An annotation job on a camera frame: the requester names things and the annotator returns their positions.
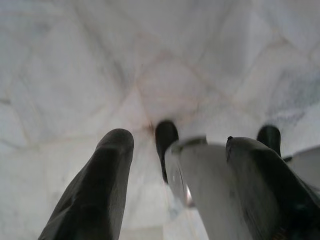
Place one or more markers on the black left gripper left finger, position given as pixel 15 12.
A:
pixel 100 190

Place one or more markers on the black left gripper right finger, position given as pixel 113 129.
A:
pixel 270 180

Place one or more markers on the robot's black right foot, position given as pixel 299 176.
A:
pixel 268 135

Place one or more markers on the robot's black foot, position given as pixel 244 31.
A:
pixel 268 135
pixel 166 132

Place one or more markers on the robot's black left foot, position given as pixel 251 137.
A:
pixel 166 132

